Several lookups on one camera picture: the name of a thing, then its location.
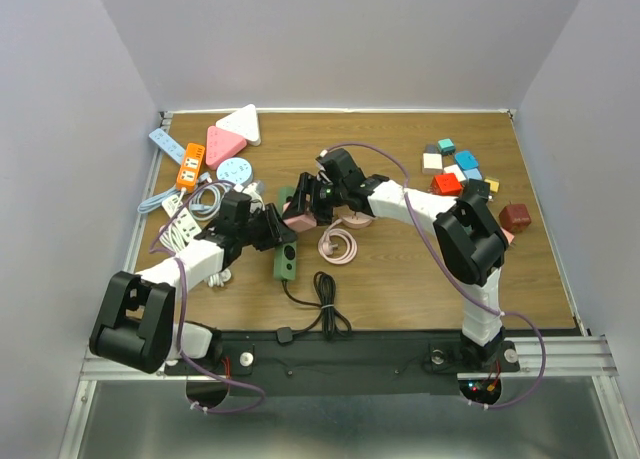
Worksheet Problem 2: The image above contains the pink round socket with cable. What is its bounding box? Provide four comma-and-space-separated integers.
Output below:
317, 212, 373, 266

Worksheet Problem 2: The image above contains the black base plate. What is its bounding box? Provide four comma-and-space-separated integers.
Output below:
197, 330, 520, 396

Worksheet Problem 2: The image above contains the light blue cable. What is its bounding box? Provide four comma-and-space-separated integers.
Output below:
137, 171, 229, 215

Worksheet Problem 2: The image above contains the white triangular power strip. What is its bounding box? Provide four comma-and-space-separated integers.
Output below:
215, 104, 261, 146

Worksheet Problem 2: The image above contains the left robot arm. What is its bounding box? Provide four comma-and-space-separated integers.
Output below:
89, 203, 297, 373

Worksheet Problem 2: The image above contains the light blue cube plug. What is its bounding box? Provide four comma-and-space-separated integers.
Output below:
463, 168, 483, 181

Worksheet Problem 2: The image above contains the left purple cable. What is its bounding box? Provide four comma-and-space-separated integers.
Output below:
149, 180, 266, 415

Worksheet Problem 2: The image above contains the green power strip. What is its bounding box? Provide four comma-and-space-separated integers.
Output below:
273, 186, 297, 281

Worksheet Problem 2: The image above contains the pink cube plug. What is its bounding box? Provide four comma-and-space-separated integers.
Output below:
502, 229, 515, 244

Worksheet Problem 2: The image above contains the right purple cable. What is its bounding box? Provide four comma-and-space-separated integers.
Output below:
319, 142, 548, 411

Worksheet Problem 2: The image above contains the black power cord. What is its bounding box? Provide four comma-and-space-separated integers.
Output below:
275, 271, 353, 345

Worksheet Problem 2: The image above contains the dark red cube plug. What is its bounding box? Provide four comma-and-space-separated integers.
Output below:
499, 203, 532, 234

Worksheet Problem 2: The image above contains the teal cube plug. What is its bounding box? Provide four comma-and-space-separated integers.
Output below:
437, 138, 456, 156

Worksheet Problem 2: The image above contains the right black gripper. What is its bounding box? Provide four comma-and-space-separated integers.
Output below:
280, 171, 346, 227

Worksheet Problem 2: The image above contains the light blue power strip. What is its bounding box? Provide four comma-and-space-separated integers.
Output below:
148, 128, 185, 165

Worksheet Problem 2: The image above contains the small white cube plug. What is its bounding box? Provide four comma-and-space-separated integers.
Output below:
443, 164, 467, 184

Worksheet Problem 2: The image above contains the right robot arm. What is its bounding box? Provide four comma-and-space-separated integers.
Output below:
283, 173, 509, 369

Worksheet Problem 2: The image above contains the pink cube socket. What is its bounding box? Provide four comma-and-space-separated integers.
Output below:
283, 208, 317, 233

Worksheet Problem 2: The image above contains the purple cable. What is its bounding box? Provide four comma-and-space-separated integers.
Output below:
149, 180, 266, 415
319, 142, 548, 411

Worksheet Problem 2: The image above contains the blue round socket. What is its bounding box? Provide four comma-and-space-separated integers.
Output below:
216, 157, 254, 186

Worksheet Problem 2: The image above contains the orange power strip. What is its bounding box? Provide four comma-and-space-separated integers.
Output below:
175, 143, 206, 193

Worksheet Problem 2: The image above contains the black cube plug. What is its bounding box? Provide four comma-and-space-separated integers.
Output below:
464, 179, 491, 202

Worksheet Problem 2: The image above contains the yellow cube plug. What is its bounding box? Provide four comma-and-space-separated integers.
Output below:
484, 177, 500, 194

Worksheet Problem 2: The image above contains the white cable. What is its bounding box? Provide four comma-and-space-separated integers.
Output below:
158, 176, 266, 289

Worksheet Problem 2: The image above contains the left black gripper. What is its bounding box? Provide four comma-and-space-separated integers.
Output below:
237, 202, 295, 251

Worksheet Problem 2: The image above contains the pink triangular power strip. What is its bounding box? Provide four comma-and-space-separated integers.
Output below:
205, 126, 247, 170

